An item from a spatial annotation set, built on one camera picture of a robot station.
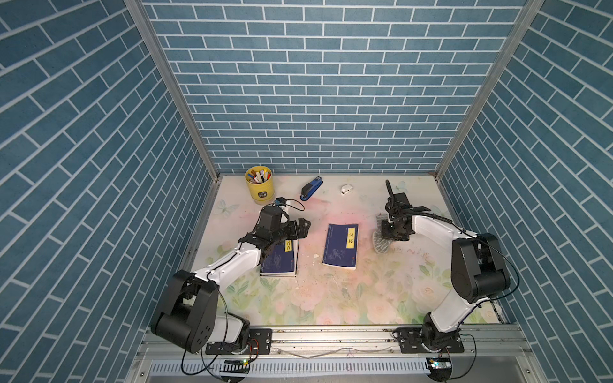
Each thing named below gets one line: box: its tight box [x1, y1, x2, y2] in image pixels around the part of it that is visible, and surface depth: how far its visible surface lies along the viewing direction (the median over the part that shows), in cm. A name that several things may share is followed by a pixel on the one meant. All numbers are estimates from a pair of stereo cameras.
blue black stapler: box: [300, 175, 324, 202], surface depth 114 cm
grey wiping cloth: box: [371, 213, 392, 255], surface depth 93 cm
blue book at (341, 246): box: [321, 223, 360, 271], surface depth 96 cm
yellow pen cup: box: [245, 165, 275, 206], surface depth 104 cm
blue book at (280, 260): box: [260, 239, 298, 277], surface depth 87 cm
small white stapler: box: [340, 183, 354, 196], surface depth 115 cm
